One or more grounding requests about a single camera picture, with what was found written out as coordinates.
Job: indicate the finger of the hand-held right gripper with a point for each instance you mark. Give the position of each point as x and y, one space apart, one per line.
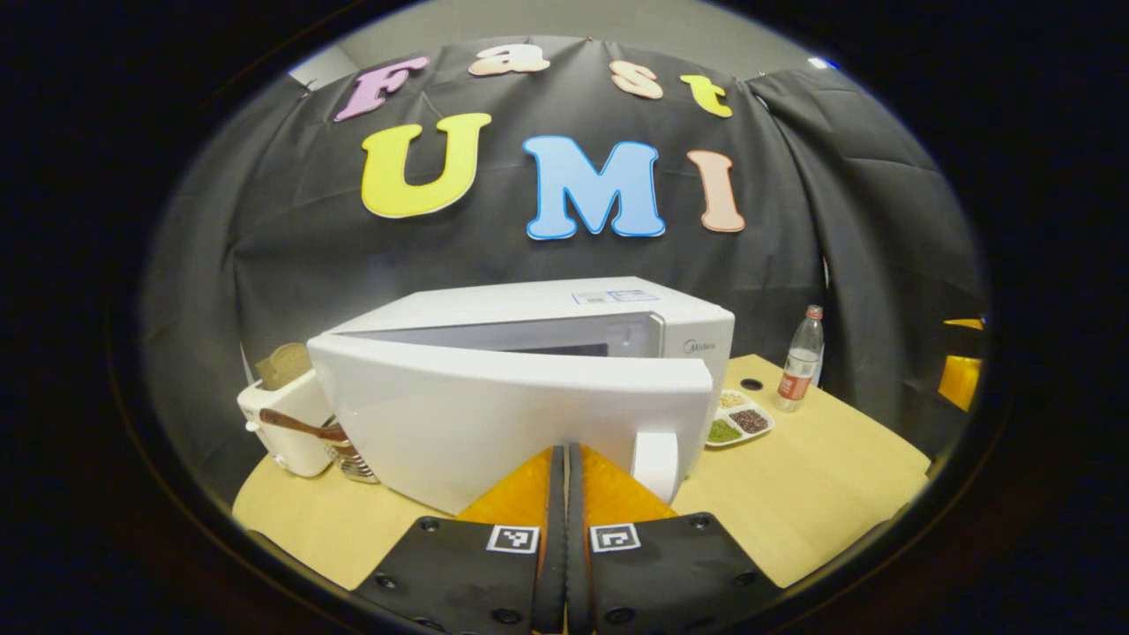
961 379
966 324

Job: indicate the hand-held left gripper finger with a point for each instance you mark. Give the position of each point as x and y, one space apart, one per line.
556 529
576 529

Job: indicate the white microwave oven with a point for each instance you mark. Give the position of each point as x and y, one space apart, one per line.
459 423

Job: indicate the clear bottle with red label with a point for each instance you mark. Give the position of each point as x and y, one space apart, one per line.
799 366

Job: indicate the black backdrop cloth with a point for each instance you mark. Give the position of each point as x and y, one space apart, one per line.
838 220

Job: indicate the white divided dish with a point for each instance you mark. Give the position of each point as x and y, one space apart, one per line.
741 423

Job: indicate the white toaster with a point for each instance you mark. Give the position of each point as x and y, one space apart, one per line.
282 450

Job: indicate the small ceiling light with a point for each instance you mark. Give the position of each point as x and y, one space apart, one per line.
822 63

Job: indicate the brown bread slice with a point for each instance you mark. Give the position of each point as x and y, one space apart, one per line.
282 366

